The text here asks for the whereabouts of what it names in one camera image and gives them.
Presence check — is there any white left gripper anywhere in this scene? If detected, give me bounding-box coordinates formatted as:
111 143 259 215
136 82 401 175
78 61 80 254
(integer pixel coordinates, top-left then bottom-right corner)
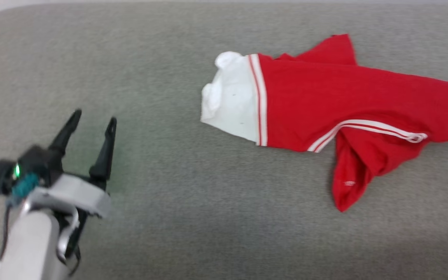
22 109 117 218

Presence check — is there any red and white jersey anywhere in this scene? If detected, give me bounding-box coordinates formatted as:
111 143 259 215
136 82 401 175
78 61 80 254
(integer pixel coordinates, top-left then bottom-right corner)
201 34 448 213

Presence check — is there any teal cable connector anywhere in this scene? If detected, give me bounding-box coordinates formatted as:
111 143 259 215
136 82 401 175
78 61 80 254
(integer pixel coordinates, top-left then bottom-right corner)
9 172 40 206

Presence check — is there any thin black cable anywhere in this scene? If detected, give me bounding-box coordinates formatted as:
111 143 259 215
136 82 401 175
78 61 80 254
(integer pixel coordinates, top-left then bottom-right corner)
0 204 13 259

